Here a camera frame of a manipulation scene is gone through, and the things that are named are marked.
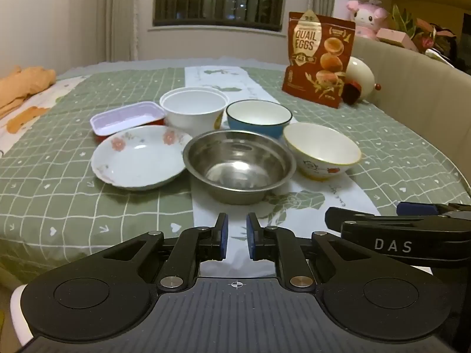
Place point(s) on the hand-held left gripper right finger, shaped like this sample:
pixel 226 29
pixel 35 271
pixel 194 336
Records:
pixel 252 237

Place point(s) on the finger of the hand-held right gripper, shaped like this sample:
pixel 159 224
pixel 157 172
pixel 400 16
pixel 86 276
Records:
pixel 353 217
pixel 415 209

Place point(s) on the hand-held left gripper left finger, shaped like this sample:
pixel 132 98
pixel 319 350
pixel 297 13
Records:
pixel 222 236

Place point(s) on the stainless steel bowl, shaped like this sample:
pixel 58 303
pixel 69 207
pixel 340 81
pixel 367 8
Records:
pixel 239 161

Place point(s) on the cream bowl with yellow rim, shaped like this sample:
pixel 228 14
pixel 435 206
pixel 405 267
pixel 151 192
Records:
pixel 320 147

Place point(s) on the white floral plate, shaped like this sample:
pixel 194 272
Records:
pixel 140 158

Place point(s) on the blue ceramic bowl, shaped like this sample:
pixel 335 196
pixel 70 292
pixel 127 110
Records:
pixel 257 114

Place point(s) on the white paper bowl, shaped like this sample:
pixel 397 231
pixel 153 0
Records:
pixel 191 114

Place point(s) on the red and white plastic tray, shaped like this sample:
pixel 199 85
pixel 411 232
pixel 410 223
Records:
pixel 125 117

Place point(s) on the beige padded sofa back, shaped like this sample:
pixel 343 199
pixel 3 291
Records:
pixel 412 92

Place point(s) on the cream egg-shaped ornament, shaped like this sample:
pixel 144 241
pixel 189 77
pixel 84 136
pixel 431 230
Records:
pixel 362 75

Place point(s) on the green checked tablecloth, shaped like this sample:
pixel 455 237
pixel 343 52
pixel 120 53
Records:
pixel 73 209

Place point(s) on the red snack bag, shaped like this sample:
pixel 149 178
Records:
pixel 316 62

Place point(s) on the pink box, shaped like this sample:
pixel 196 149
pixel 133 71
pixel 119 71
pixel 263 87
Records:
pixel 395 36

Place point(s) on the potted plant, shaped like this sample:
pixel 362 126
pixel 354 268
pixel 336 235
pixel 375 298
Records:
pixel 404 22

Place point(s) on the pink plush toy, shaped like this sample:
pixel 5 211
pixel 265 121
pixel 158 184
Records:
pixel 368 16

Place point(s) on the white bear-print sheet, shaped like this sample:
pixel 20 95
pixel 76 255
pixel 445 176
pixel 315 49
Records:
pixel 48 99

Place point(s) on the dark barred window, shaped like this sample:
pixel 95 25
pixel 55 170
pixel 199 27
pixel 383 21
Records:
pixel 220 7

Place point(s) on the white curtain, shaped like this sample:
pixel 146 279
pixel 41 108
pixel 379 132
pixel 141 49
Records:
pixel 138 14

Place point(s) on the orange cloth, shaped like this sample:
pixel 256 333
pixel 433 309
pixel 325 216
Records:
pixel 25 84

